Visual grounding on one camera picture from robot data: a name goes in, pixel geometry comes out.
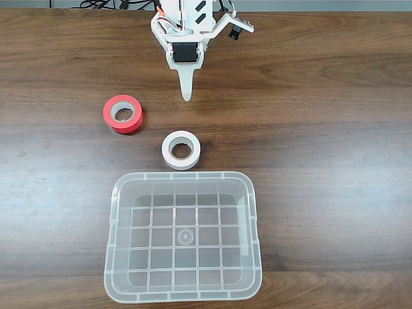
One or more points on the white tape roll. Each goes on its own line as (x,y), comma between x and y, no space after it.
(167,157)

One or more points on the clear plastic storage box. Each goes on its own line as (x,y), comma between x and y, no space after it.
(145,180)

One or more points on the red tape roll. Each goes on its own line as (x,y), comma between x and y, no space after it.
(127,128)

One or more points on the camera module with white bracket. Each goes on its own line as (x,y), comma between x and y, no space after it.
(241,24)

